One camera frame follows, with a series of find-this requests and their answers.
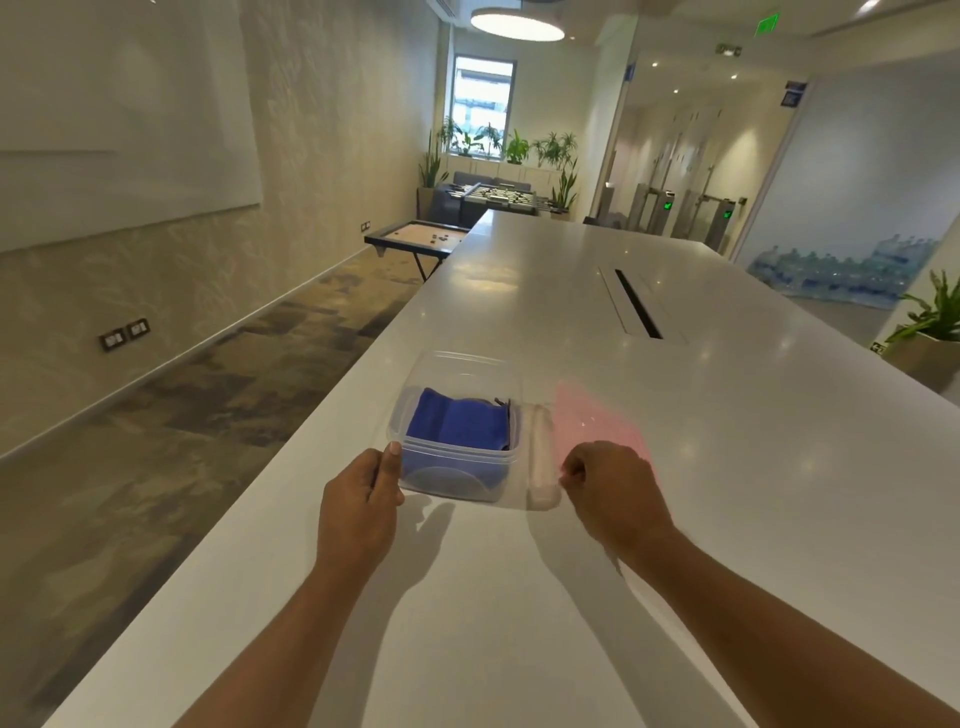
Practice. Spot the metal turnstile gate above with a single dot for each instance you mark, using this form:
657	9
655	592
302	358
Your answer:
709	221
654	210

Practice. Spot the foosball table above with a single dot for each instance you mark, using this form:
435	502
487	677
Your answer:
499	199

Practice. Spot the potted plant in beige planter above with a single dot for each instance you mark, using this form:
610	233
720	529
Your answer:
930	337

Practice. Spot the person's left forearm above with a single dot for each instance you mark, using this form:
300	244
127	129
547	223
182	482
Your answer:
300	645

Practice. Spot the person's left hand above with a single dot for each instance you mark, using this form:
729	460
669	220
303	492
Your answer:
352	517

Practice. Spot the windowsill potted plant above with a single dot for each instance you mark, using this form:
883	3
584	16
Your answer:
469	139

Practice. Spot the blue wall sign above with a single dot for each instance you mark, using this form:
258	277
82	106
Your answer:
793	93

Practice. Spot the pink translucent plastic lid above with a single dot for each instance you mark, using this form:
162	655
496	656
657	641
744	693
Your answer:
585	420

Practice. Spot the leafy green potted plant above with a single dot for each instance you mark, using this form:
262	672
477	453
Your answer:
517	148

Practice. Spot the person's right thumb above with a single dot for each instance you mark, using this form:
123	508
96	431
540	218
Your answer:
573	469

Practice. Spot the tall potted snake plant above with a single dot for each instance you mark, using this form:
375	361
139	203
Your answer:
430	176

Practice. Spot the round ceiling lamp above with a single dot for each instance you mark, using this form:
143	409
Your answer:
517	24

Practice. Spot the white wall board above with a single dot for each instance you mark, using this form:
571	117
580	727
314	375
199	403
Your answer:
112	112

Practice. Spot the green exit sign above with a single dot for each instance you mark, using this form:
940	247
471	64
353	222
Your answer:
766	24

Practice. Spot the potted palm plant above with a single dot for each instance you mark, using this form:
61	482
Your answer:
556	148

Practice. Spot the grey sofa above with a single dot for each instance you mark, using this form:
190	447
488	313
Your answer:
480	180

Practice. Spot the striped leaf potted plant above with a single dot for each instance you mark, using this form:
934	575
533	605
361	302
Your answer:
566	191

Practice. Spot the person's right hand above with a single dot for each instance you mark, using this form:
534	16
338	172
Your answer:
619	499

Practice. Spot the person's right forearm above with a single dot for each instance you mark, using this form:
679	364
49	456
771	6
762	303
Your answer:
765	645

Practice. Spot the black wall socket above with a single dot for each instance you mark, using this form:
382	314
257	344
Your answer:
112	340
138	328

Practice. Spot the window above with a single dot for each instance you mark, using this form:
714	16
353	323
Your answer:
482	101

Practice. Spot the blue cloth pouch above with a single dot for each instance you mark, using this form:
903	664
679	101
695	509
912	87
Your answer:
461	427

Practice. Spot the carrom board table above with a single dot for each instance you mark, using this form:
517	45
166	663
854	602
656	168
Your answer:
420	238

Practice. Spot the clear plastic container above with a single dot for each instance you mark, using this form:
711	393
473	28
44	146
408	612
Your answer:
457	427

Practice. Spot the person's left thumb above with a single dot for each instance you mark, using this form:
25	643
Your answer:
391	469

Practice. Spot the stack of water bottles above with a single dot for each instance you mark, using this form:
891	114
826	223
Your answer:
840	274

